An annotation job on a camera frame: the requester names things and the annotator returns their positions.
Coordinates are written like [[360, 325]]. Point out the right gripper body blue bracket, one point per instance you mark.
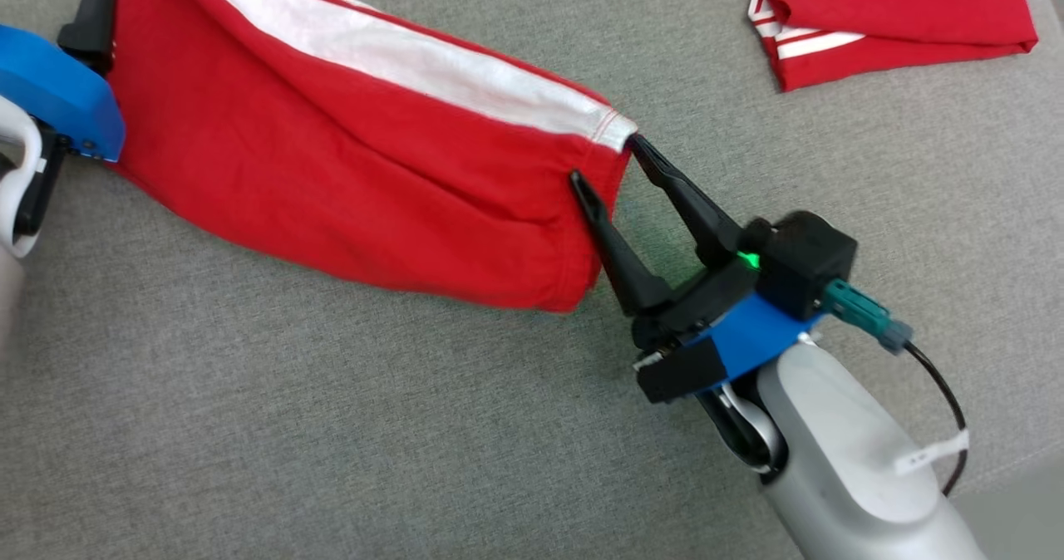
[[748, 336]]

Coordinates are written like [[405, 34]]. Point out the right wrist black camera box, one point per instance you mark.
[[802, 261]]

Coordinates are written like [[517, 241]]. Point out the red white basketball jersey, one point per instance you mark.
[[898, 3]]

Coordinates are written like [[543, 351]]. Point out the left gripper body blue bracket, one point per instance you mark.
[[58, 86]]

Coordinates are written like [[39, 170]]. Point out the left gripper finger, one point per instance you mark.
[[93, 20]]

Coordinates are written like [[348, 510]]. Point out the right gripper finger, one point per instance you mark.
[[698, 211], [628, 265]]

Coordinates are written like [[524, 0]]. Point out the red shorts white stripe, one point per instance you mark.
[[332, 169]]

